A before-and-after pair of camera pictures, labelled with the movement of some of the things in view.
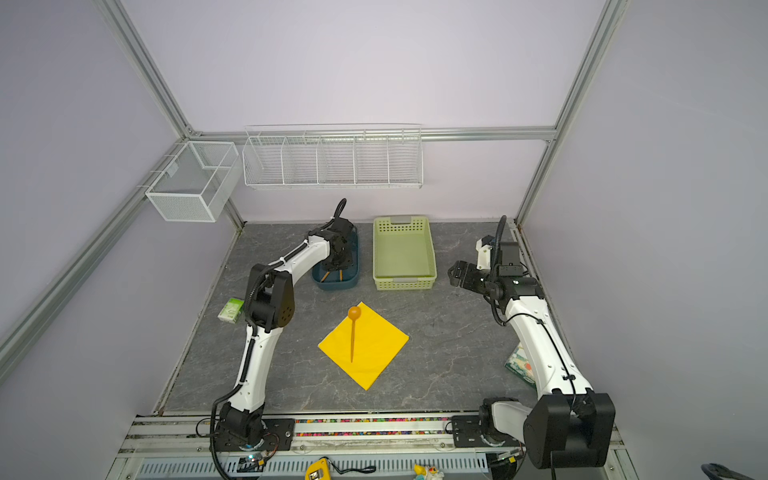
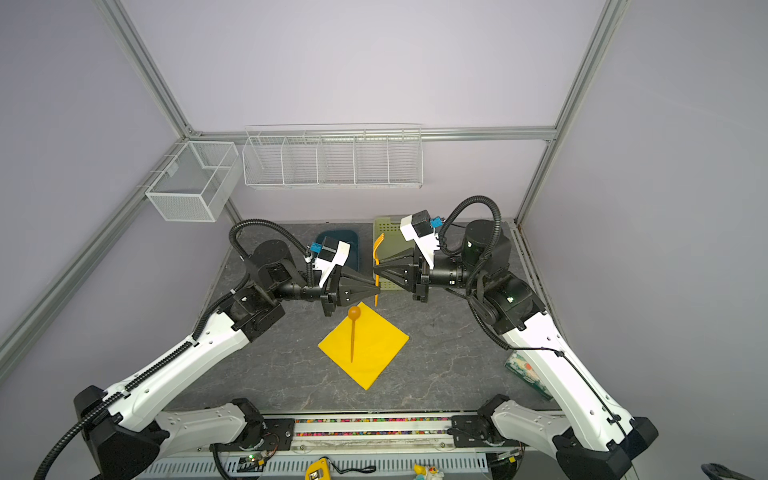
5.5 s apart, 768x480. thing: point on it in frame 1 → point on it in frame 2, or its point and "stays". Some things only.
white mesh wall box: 199,183 stays
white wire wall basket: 334,156 stays
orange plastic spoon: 354,314 stays
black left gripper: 329,265 → 342,286
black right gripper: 462,267 → 411,272
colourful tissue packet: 518,363 stays
